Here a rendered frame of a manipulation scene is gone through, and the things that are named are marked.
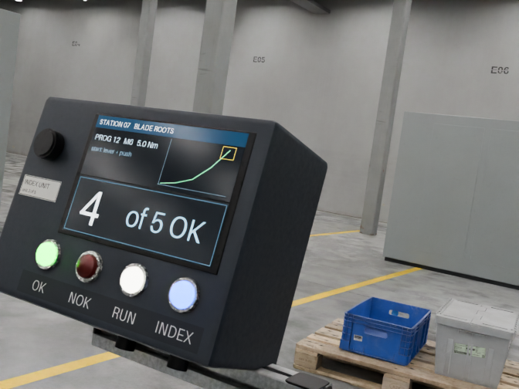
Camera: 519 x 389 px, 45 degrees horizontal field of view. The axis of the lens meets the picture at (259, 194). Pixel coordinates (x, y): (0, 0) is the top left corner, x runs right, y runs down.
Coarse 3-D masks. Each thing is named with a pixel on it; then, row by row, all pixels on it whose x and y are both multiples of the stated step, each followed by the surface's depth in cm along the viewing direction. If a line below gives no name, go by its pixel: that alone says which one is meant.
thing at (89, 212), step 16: (80, 176) 55; (80, 192) 55; (96, 192) 54; (112, 192) 53; (80, 208) 54; (96, 208) 53; (112, 208) 52; (64, 224) 55; (80, 224) 54; (96, 224) 53
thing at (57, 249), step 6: (48, 240) 55; (54, 240) 55; (42, 246) 54; (48, 246) 54; (54, 246) 54; (36, 252) 54; (42, 252) 54; (48, 252) 54; (54, 252) 54; (60, 252) 54; (36, 258) 54; (42, 258) 54; (48, 258) 54; (54, 258) 54; (42, 264) 54; (48, 264) 54; (54, 264) 54
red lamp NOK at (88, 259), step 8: (80, 256) 52; (88, 256) 52; (96, 256) 52; (80, 264) 51; (88, 264) 51; (96, 264) 51; (80, 272) 51; (88, 272) 51; (96, 272) 51; (80, 280) 52; (88, 280) 51
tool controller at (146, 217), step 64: (64, 128) 58; (128, 128) 54; (192, 128) 51; (256, 128) 48; (64, 192) 56; (128, 192) 52; (192, 192) 49; (256, 192) 47; (320, 192) 55; (0, 256) 57; (64, 256) 54; (128, 256) 50; (192, 256) 47; (256, 256) 48; (128, 320) 49; (192, 320) 46; (256, 320) 49
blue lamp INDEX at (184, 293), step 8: (176, 280) 47; (184, 280) 47; (192, 280) 47; (176, 288) 46; (184, 288) 46; (192, 288) 46; (168, 296) 47; (176, 296) 46; (184, 296) 46; (192, 296) 46; (176, 304) 46; (184, 304) 46; (192, 304) 46; (184, 312) 46
